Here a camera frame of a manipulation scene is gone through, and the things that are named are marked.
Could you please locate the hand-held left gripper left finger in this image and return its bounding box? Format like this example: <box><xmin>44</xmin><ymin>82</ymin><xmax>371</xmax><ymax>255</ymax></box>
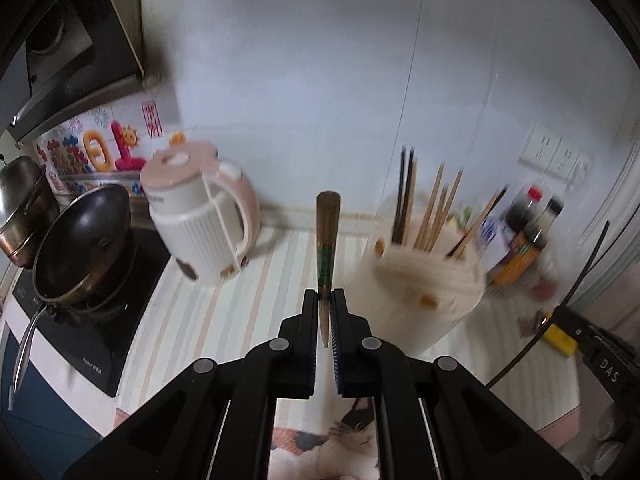
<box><xmin>60</xmin><ymin>289</ymin><xmax>320</xmax><ymax>480</ymax></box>

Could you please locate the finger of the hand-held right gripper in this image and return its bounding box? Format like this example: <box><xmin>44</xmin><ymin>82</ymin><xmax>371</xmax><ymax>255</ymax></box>
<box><xmin>549</xmin><ymin>305</ymin><xmax>601</xmax><ymax>356</ymax></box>

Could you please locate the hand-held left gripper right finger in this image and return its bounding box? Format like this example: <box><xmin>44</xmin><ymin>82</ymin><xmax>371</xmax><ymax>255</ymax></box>
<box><xmin>330</xmin><ymin>288</ymin><xmax>584</xmax><ymax>480</ymax></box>

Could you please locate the cream cylindrical chopstick holder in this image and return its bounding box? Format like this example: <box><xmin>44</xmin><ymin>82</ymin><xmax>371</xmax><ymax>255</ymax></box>
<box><xmin>352</xmin><ymin>229</ymin><xmax>489</xmax><ymax>356</ymax></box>

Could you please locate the yellow utility knife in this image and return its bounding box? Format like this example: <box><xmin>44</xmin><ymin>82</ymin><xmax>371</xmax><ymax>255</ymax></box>
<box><xmin>542</xmin><ymin>314</ymin><xmax>579</xmax><ymax>359</ymax></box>

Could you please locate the striped cat print table mat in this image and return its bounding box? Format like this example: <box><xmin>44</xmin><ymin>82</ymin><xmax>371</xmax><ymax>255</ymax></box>
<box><xmin>114</xmin><ymin>224</ymin><xmax>589</xmax><ymax>480</ymax></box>

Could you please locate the dark bottle orange label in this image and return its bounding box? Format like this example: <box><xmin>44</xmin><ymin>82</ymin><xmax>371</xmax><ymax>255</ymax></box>
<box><xmin>492</xmin><ymin>232</ymin><xmax>549</xmax><ymax>286</ymax></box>

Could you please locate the dark bottle black cap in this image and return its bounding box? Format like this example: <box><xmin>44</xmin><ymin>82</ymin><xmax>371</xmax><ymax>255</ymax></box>
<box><xmin>524</xmin><ymin>195</ymin><xmax>566</xmax><ymax>251</ymax></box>

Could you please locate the white seasoning packet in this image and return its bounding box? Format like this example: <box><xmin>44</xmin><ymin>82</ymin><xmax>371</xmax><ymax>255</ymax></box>
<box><xmin>474</xmin><ymin>214</ymin><xmax>501</xmax><ymax>261</ymax></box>

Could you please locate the dark bottle red cap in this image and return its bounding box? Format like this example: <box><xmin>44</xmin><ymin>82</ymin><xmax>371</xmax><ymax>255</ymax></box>
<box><xmin>502</xmin><ymin>184</ymin><xmax>546</xmax><ymax>234</ymax></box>

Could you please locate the pink and white electric kettle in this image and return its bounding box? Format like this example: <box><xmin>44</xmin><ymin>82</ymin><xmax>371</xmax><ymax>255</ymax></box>
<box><xmin>139</xmin><ymin>132</ymin><xmax>261</xmax><ymax>287</ymax></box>

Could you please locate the black cooktop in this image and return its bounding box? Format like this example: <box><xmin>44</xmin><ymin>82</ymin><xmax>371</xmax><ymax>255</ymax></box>
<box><xmin>12</xmin><ymin>227</ymin><xmax>174</xmax><ymax>399</ymax></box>

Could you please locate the black wok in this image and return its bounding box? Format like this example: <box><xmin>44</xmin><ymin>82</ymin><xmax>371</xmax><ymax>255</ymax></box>
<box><xmin>9</xmin><ymin>183</ymin><xmax>139</xmax><ymax>396</ymax></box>

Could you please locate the blue kitchen cabinet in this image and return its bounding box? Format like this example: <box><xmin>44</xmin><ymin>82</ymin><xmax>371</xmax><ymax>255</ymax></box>
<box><xmin>0</xmin><ymin>327</ymin><xmax>106</xmax><ymax>462</ymax></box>

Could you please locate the steel pot with lid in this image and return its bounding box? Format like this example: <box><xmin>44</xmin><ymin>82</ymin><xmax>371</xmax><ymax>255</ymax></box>
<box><xmin>0</xmin><ymin>154</ymin><xmax>61</xmax><ymax>269</ymax></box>

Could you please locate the black range hood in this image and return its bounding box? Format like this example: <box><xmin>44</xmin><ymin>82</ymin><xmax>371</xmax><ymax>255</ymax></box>
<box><xmin>0</xmin><ymin>0</ymin><xmax>164</xmax><ymax>144</ymax></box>

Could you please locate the red seal wall sticker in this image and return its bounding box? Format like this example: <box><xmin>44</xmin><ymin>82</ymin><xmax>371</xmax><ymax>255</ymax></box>
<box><xmin>141</xmin><ymin>101</ymin><xmax>164</xmax><ymax>139</ymax></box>

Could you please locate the colourful wall sticker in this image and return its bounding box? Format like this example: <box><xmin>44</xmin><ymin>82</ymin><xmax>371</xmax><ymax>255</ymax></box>
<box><xmin>32</xmin><ymin>107</ymin><xmax>151</xmax><ymax>196</ymax></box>

